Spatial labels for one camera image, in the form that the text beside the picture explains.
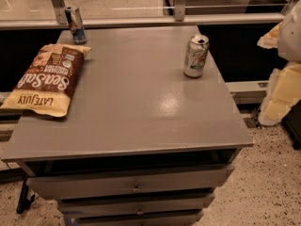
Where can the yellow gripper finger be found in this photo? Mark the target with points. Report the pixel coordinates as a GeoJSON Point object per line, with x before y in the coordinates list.
{"type": "Point", "coordinates": [269, 40]}
{"type": "Point", "coordinates": [283, 92]}

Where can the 7up soda can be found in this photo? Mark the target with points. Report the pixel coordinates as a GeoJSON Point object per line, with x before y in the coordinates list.
{"type": "Point", "coordinates": [195, 57]}

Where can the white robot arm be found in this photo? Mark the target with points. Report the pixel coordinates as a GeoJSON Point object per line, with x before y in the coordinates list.
{"type": "Point", "coordinates": [289, 39]}

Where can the blue silver energy drink can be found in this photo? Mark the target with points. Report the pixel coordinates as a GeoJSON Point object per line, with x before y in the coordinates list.
{"type": "Point", "coordinates": [75, 25]}

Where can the brown Late July chip bag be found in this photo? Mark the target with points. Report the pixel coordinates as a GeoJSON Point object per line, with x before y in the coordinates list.
{"type": "Point", "coordinates": [49, 83]}

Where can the grey drawer cabinet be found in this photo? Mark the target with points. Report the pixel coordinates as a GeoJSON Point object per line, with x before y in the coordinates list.
{"type": "Point", "coordinates": [134, 109]}

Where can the top grey drawer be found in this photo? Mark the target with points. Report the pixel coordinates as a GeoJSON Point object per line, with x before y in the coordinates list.
{"type": "Point", "coordinates": [92, 185]}

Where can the grey drawer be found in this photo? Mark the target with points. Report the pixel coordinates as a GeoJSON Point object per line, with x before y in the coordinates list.
{"type": "Point", "coordinates": [92, 185]}
{"type": "Point", "coordinates": [137, 205]}
{"type": "Point", "coordinates": [184, 217]}

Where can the middle grey drawer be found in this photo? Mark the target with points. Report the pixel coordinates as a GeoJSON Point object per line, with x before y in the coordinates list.
{"type": "Point", "coordinates": [137, 205]}

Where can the bottom grey drawer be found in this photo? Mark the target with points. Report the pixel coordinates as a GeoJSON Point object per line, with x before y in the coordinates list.
{"type": "Point", "coordinates": [184, 217]}

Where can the metal railing frame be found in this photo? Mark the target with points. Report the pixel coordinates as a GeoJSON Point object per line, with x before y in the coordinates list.
{"type": "Point", "coordinates": [30, 14]}

